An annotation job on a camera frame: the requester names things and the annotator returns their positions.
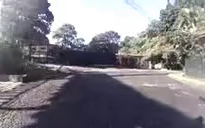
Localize long dark fence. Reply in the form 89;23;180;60
56;49;120;67

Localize group of round trees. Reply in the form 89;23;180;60
51;23;123;55

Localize small low building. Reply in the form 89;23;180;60
116;53;152;70

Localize grey asphalt road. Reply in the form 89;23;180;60
0;64;205;128

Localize gravel strip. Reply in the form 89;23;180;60
0;74;75;128

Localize bank of leafy trees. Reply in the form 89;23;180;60
119;0;205;71

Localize pale roadside verge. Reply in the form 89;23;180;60
167;71;205;90

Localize tall dark tree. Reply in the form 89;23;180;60
0;0;55;75

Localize grey shed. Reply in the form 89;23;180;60
184;30;205;80

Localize overhead wires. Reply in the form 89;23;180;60
123;0;152;20

